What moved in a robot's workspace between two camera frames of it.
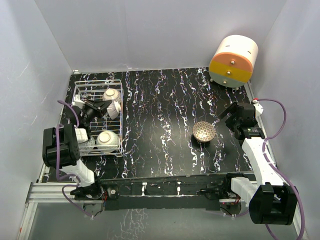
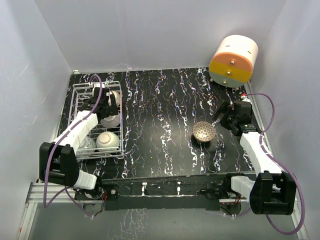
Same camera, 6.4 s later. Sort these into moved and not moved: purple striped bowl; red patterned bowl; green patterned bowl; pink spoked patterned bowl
Moved: purple striped bowl
Not moved: green patterned bowl; pink spoked patterned bowl; red patterned bowl
